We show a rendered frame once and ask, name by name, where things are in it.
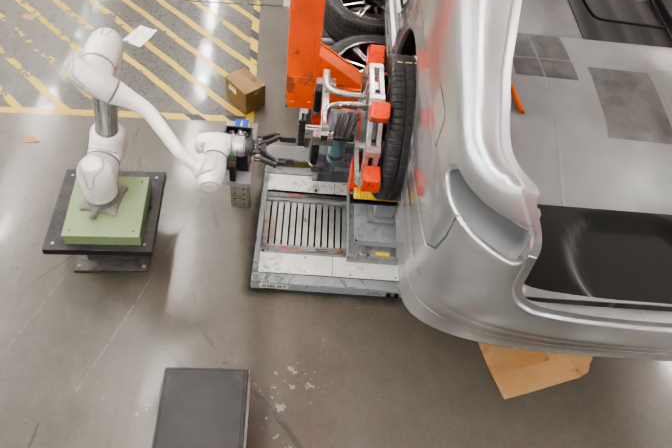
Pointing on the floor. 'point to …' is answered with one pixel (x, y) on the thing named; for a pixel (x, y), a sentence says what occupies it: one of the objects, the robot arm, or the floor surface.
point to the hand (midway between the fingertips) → (291, 150)
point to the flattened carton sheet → (531, 368)
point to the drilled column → (240, 196)
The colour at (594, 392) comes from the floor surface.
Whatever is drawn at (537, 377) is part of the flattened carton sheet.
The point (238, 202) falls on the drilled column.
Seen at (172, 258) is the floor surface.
